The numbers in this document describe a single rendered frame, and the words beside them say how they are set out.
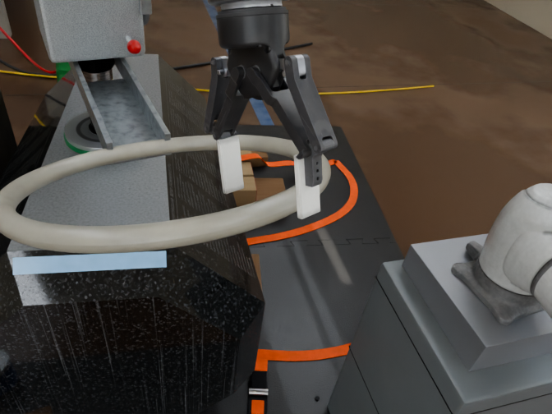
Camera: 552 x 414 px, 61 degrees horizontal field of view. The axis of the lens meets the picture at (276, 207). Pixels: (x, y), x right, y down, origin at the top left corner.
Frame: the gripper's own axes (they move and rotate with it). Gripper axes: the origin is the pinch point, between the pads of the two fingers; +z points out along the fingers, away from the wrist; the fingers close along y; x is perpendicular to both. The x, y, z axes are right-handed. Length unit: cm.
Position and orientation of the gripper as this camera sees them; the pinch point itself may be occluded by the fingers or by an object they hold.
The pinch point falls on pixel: (267, 192)
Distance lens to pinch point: 55.6
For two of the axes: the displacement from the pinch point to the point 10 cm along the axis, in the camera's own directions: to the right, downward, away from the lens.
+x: -7.4, 2.9, -6.1
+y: -6.7, -2.2, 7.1
